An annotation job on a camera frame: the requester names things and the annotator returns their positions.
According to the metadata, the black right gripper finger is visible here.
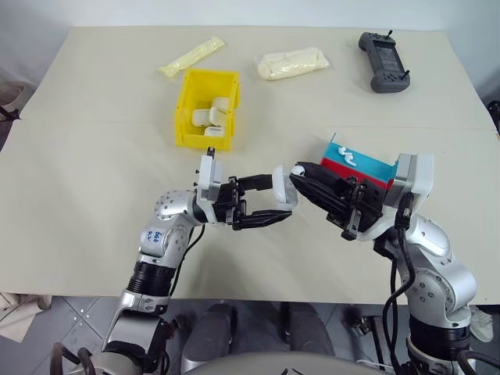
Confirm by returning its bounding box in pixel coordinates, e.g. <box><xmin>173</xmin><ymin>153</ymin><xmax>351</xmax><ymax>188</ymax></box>
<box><xmin>295</xmin><ymin>160</ymin><xmax>355</xmax><ymax>189</ymax></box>
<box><xmin>288</xmin><ymin>175</ymin><xmax>353</xmax><ymax>224</ymax></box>

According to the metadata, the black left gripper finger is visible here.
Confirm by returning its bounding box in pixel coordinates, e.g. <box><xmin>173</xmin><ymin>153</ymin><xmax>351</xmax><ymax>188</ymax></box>
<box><xmin>237</xmin><ymin>173</ymin><xmax>275</xmax><ymax>193</ymax></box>
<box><xmin>233</xmin><ymin>209</ymin><xmax>295</xmax><ymax>231</ymax></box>

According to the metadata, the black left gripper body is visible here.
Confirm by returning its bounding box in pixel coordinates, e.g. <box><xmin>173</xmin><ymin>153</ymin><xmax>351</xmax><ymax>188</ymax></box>
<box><xmin>213</xmin><ymin>176</ymin><xmax>249</xmax><ymax>231</ymax></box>

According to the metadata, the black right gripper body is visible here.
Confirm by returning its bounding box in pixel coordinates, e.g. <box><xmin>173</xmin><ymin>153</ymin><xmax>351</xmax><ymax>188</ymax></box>
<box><xmin>327</xmin><ymin>176</ymin><xmax>388</xmax><ymax>241</ymax></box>

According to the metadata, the yellow plastic bin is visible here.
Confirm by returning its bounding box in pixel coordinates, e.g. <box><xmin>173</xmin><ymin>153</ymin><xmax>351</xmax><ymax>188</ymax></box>
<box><xmin>173</xmin><ymin>68</ymin><xmax>241</xmax><ymax>152</ymax></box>

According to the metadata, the blue and red tray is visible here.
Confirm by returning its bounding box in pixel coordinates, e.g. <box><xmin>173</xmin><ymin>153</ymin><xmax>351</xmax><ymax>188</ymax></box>
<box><xmin>318</xmin><ymin>132</ymin><xmax>400</xmax><ymax>189</ymax></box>

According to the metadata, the wide cream plastic bag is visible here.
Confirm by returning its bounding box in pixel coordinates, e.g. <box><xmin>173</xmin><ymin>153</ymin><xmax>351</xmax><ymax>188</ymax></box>
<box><xmin>253</xmin><ymin>46</ymin><xmax>331</xmax><ymax>83</ymax></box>

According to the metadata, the dark rounded shape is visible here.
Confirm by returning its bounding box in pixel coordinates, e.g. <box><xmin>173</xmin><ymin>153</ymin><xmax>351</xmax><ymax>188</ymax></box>
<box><xmin>190</xmin><ymin>302</ymin><xmax>240</xmax><ymax>372</ymax></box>

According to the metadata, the grey handheld remote controller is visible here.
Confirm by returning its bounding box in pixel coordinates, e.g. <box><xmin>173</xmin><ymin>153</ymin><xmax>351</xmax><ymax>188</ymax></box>
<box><xmin>358</xmin><ymin>30</ymin><xmax>413</xmax><ymax>95</ymax></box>

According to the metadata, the long narrow plastic bag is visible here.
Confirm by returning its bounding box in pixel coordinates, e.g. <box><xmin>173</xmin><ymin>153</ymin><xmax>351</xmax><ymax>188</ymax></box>
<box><xmin>158</xmin><ymin>35</ymin><xmax>227</xmax><ymax>80</ymax></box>

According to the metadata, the grey robot torso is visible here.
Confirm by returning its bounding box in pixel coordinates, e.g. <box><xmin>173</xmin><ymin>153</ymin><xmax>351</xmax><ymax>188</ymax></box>
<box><xmin>186</xmin><ymin>350</ymin><xmax>377</xmax><ymax>375</ymax></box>

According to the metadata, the white shoe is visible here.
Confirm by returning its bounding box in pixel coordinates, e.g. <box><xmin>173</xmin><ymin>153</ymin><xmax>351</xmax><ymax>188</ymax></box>
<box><xmin>470</xmin><ymin>304</ymin><xmax>495</xmax><ymax>344</ymax></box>

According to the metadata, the beige cloth bundle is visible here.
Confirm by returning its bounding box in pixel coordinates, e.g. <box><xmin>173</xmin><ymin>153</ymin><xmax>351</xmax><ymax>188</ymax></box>
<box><xmin>0</xmin><ymin>291</ymin><xmax>52</xmax><ymax>345</ymax></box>

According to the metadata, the beige round stool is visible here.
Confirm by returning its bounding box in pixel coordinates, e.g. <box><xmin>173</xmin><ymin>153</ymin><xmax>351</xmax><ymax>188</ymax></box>
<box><xmin>0</xmin><ymin>80</ymin><xmax>29</xmax><ymax>123</ymax></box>

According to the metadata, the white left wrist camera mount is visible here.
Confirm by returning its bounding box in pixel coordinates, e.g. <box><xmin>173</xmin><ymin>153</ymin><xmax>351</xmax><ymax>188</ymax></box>
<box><xmin>194</xmin><ymin>147</ymin><xmax>226</xmax><ymax>224</ymax></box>

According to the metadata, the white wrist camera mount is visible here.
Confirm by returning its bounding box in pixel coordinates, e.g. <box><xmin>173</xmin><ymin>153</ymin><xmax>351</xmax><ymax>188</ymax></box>
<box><xmin>357</xmin><ymin>152</ymin><xmax>436</xmax><ymax>241</ymax></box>
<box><xmin>194</xmin><ymin>147</ymin><xmax>226</xmax><ymax>224</ymax></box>

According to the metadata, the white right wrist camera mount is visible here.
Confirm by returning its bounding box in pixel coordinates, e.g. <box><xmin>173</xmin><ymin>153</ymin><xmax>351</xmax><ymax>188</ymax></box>
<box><xmin>357</xmin><ymin>152</ymin><xmax>436</xmax><ymax>241</ymax></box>

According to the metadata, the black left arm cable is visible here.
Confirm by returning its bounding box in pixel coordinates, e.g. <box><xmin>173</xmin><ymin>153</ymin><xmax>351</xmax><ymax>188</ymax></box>
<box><xmin>168</xmin><ymin>224</ymin><xmax>207</xmax><ymax>294</ymax></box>

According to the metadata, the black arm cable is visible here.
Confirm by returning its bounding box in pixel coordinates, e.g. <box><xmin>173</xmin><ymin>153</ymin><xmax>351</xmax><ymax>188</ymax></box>
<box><xmin>382</xmin><ymin>193</ymin><xmax>417</xmax><ymax>375</ymax></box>
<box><xmin>168</xmin><ymin>224</ymin><xmax>207</xmax><ymax>294</ymax></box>

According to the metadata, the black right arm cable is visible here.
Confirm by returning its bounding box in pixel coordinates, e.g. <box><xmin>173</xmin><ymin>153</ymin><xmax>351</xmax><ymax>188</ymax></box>
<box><xmin>382</xmin><ymin>193</ymin><xmax>417</xmax><ymax>375</ymax></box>

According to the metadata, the black cable bundle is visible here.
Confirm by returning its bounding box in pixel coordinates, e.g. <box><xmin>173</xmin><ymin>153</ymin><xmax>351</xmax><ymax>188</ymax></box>
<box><xmin>52</xmin><ymin>341</ymin><xmax>103</xmax><ymax>375</ymax></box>

